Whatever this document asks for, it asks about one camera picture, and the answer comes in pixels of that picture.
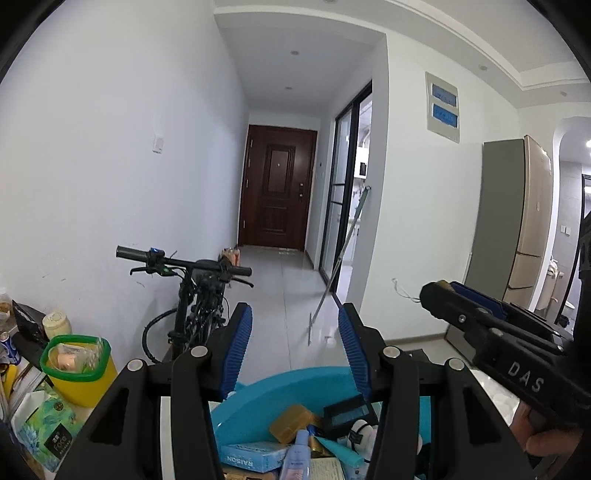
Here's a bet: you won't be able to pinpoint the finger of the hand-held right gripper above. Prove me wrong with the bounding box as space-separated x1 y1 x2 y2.
419 282 509 357
450 281 570 343

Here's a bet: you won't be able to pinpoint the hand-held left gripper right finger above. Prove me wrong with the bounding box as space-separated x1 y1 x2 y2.
338 302 536 480

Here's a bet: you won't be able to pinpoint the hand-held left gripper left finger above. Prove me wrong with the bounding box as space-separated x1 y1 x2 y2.
58 302 254 480

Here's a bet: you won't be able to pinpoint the blue plastic basin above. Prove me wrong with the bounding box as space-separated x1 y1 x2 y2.
210 367 432 480

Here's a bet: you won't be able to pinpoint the black square display box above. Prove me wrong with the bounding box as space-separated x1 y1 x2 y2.
322 393 384 437

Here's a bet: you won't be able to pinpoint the white sock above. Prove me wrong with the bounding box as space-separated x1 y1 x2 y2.
346 418 379 462

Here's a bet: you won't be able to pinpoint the teal cosmetic tube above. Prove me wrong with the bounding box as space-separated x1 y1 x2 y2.
316 436 370 468

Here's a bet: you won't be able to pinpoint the small blue pink lotion bottle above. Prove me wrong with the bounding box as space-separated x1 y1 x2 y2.
278 429 314 480

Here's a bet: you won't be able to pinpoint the person's right hand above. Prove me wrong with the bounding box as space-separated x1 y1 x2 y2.
510 399 588 480

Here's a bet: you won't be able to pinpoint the black bicycle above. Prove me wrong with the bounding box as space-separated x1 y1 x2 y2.
115 246 254 365

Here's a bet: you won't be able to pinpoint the brown carton box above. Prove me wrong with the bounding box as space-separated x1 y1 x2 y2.
269 405 314 445

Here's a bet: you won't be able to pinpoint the beige refrigerator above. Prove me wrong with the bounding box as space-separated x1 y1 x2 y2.
445 135 554 363

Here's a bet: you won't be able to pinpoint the blue rectangular carton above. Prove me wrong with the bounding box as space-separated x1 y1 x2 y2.
218 440 293 474

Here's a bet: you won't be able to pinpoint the cream carton box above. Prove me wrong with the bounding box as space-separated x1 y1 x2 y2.
224 457 370 480

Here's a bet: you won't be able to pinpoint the black framed glass sliding door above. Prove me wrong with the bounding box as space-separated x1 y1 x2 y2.
318 80 374 301

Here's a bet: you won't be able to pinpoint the yellow bucket green rim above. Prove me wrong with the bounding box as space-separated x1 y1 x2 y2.
40 335 113 408

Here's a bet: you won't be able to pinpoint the dark brown entrance door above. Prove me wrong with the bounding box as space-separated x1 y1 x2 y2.
238 124 318 252

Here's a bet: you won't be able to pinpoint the cream lidded jar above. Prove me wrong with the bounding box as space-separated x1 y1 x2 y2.
42 310 73 337

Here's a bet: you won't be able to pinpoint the black snack pouch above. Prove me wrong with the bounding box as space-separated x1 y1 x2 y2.
11 300 49 356

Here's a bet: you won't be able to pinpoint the green tissue pack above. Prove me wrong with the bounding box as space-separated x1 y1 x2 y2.
10 385 88 474

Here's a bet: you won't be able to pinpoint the blue drink can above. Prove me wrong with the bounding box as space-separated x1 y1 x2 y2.
0 332 19 366

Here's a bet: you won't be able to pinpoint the long handled mop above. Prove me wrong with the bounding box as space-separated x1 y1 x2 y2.
306 186 372 347

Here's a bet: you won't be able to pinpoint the grey wall panel blue windows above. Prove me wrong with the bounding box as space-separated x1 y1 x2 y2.
425 71 461 144

